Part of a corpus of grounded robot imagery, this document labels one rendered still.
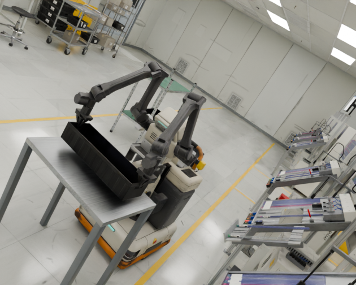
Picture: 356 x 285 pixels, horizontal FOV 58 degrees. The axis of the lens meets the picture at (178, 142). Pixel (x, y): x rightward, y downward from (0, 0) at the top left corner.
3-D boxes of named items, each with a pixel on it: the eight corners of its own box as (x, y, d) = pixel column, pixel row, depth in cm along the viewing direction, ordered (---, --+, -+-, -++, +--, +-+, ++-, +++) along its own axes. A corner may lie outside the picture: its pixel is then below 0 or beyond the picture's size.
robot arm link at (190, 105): (204, 103, 185) (188, 96, 188) (205, 96, 180) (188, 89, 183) (165, 158, 165) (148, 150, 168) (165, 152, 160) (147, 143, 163)
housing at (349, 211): (346, 230, 229) (343, 211, 228) (341, 210, 274) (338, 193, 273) (359, 230, 226) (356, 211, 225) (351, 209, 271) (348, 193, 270)
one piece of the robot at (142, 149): (133, 159, 241) (147, 135, 234) (158, 182, 230) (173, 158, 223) (119, 160, 227) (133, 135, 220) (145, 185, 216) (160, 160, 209)
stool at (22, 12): (-13, 34, 520) (-1, 0, 502) (5, 33, 569) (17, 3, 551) (18, 51, 526) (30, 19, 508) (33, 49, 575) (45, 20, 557)
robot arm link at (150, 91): (174, 72, 200) (166, 61, 205) (157, 69, 191) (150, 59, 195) (143, 122, 225) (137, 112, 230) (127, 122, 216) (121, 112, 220)
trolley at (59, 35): (43, 42, 649) (62, -5, 617) (66, 43, 735) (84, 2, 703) (65, 55, 648) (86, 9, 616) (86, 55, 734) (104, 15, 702)
